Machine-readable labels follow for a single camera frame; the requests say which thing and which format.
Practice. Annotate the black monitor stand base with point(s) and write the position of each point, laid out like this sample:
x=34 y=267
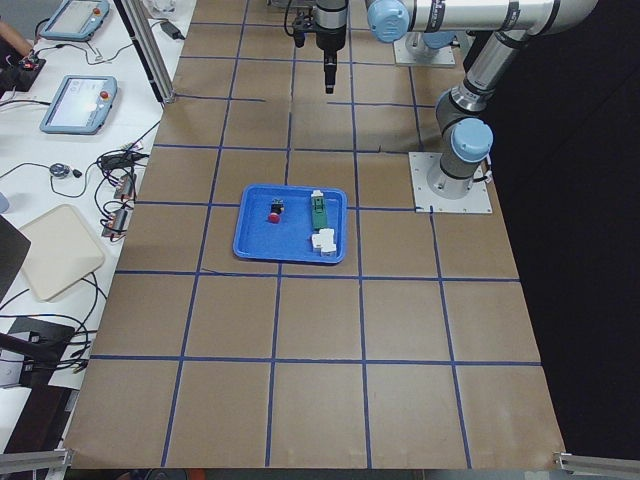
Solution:
x=31 y=350

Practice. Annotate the black power adapter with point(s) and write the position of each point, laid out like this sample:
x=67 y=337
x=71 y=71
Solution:
x=171 y=30

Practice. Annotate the aluminium frame post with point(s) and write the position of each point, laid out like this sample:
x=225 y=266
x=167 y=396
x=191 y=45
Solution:
x=132 y=14

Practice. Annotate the green terminal block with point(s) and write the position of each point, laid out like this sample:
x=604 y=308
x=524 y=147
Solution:
x=318 y=211

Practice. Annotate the blue plastic tray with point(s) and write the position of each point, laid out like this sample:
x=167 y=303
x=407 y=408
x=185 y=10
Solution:
x=289 y=240

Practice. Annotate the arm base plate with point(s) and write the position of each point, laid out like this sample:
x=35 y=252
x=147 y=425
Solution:
x=423 y=56
x=435 y=192

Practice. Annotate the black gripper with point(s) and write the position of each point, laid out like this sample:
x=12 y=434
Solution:
x=330 y=42

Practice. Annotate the white circuit breaker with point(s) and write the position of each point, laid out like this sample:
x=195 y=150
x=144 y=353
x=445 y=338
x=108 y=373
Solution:
x=323 y=242

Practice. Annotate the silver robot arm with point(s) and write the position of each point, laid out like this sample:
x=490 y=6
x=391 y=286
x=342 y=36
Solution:
x=467 y=139
x=330 y=22

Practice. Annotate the near blue teach pendant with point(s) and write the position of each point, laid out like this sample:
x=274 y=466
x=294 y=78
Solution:
x=81 y=105

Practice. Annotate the far blue teach pendant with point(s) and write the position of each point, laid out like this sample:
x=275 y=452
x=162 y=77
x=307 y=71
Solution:
x=76 y=20

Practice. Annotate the blue teach pendant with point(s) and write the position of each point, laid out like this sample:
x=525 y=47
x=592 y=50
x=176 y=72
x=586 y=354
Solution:
x=81 y=105
x=76 y=20

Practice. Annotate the beige plastic tray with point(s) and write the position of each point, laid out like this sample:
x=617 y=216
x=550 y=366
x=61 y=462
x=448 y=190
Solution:
x=63 y=250

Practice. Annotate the red push button switch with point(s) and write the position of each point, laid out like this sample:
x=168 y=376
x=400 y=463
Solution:
x=276 y=210

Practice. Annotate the round silver puck device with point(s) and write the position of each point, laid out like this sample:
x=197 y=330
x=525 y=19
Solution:
x=59 y=170

